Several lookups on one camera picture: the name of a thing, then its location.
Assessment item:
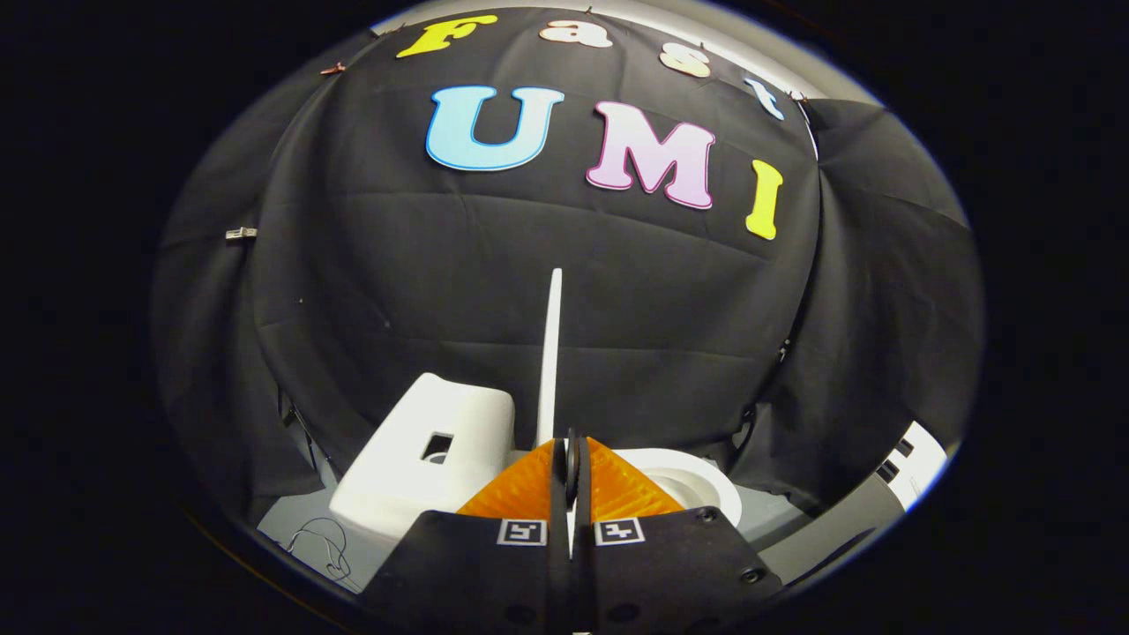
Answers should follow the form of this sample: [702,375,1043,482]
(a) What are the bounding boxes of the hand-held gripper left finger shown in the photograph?
[357,438,572,634]

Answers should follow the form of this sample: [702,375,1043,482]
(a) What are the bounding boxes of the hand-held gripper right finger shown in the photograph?
[571,436,786,634]

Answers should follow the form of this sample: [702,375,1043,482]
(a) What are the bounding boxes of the white toilet seat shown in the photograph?
[616,447,744,528]

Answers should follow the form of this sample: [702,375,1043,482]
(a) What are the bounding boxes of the black backdrop cloth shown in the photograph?
[148,7,986,534]

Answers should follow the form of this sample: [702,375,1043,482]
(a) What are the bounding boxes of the black round lid handle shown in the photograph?
[564,428,584,510]

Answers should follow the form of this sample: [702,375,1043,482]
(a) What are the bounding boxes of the thin floor cables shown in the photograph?
[284,517,364,594]

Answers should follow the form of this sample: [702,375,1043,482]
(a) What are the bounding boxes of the white and grey panel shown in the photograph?
[757,420,950,585]

